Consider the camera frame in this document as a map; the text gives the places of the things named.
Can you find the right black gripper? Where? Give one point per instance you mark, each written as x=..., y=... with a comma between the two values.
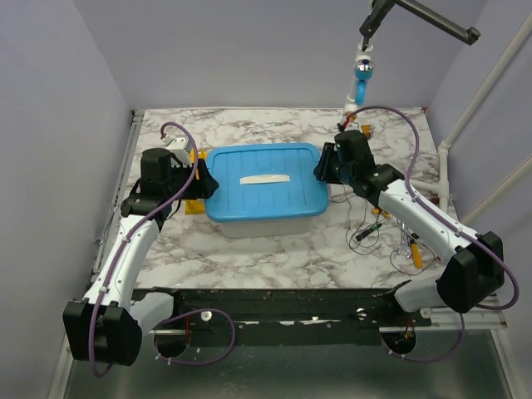
x=322, y=171

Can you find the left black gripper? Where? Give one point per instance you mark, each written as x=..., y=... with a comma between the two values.
x=204, y=188

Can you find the yellow test tube rack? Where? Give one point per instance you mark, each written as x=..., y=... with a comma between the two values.
x=196, y=206

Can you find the white plastic tub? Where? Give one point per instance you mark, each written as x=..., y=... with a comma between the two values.
x=266, y=227

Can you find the blue plastic tray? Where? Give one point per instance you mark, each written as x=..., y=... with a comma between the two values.
x=264, y=182

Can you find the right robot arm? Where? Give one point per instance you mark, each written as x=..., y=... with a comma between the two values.
x=472, y=261

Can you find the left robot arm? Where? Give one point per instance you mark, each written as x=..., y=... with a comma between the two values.
x=108, y=325

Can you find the black probe pen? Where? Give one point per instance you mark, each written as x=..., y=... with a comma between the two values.
x=367, y=231

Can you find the metal clamp tool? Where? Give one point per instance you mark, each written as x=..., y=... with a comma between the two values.
x=404, y=248

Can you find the faucet pipe assembly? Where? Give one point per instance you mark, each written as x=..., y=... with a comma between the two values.
x=363, y=68

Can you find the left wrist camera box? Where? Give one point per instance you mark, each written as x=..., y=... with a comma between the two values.
x=181, y=147

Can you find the yellow probe with wires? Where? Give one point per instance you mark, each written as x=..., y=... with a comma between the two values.
x=422, y=257

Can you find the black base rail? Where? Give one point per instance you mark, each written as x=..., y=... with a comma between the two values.
x=290, y=317

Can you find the black overhead camera arm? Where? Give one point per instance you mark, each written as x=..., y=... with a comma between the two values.
x=380, y=9

